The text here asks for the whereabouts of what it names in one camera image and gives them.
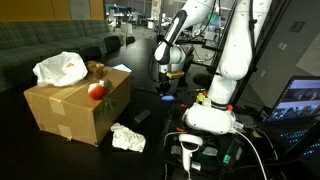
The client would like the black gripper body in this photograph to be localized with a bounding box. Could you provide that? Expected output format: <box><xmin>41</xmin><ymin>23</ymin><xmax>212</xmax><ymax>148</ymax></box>
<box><xmin>156</xmin><ymin>71</ymin><xmax>184</xmax><ymax>96</ymax></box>

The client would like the blue sponge cloth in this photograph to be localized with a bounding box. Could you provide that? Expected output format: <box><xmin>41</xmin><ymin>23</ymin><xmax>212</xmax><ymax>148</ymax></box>
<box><xmin>161</xmin><ymin>95</ymin><xmax>175</xmax><ymax>102</ymax></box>

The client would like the dark grey eraser block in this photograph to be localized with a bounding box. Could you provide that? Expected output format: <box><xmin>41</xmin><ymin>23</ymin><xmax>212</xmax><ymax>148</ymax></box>
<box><xmin>134</xmin><ymin>110</ymin><xmax>151</xmax><ymax>123</ymax></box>

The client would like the white cloth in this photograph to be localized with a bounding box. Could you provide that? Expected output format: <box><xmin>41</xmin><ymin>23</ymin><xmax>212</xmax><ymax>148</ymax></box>
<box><xmin>110</xmin><ymin>123</ymin><xmax>146</xmax><ymax>153</ymax></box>

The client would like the brown plush toy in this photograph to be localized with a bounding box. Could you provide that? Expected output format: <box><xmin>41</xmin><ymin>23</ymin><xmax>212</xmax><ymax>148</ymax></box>
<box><xmin>85</xmin><ymin>61</ymin><xmax>107</xmax><ymax>79</ymax></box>

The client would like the white plastic bag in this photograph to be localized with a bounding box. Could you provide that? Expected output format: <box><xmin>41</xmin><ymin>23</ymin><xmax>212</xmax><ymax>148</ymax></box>
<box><xmin>33</xmin><ymin>51</ymin><xmax>88</xmax><ymax>87</ymax></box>

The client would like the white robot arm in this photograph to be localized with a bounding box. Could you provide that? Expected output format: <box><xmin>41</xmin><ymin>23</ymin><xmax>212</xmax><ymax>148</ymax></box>
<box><xmin>154</xmin><ymin>0</ymin><xmax>273</xmax><ymax>109</ymax></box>

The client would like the large cardboard box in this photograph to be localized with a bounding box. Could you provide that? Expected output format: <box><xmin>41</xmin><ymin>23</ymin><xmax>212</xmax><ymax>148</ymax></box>
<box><xmin>24</xmin><ymin>70</ymin><xmax>131</xmax><ymax>146</ymax></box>

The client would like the tablet with lit screen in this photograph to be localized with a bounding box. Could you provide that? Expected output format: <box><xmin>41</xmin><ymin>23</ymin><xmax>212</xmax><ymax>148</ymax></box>
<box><xmin>113</xmin><ymin>63</ymin><xmax>133</xmax><ymax>73</ymax></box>

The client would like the white VR headset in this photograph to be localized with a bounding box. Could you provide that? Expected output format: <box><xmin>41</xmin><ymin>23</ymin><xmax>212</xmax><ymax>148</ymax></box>
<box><xmin>183</xmin><ymin>103</ymin><xmax>236</xmax><ymax>135</ymax></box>

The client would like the red apple toy with leaves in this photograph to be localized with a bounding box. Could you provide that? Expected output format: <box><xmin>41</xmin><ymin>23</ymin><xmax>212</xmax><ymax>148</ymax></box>
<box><xmin>88</xmin><ymin>80</ymin><xmax>117</xmax><ymax>113</ymax></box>

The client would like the white VR controller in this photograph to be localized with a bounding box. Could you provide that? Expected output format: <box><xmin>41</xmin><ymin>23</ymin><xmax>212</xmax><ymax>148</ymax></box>
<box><xmin>179</xmin><ymin>134</ymin><xmax>203</xmax><ymax>171</ymax></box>

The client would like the open laptop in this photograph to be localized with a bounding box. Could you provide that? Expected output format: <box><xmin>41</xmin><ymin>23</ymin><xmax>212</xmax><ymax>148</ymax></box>
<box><xmin>261</xmin><ymin>76</ymin><xmax>320</xmax><ymax>159</ymax></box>

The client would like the green plaid sofa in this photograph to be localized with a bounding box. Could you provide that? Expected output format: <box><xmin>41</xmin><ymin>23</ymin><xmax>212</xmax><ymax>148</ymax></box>
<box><xmin>0</xmin><ymin>20</ymin><xmax>125</xmax><ymax>92</ymax></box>

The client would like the white cable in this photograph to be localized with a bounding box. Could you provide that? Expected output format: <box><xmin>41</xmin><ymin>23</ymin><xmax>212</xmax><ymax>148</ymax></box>
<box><xmin>163</xmin><ymin>128</ymin><xmax>269</xmax><ymax>180</ymax></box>

